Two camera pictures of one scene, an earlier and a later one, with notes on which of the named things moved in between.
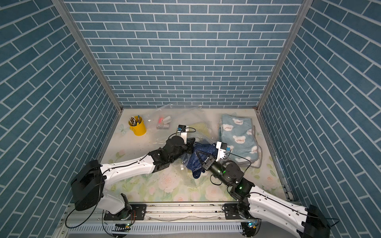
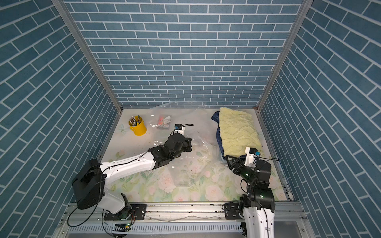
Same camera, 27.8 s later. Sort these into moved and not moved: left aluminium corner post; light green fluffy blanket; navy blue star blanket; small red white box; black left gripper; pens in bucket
Moved: navy blue star blanket; light green fluffy blanket
Not moved: pens in bucket; small red white box; black left gripper; left aluminium corner post
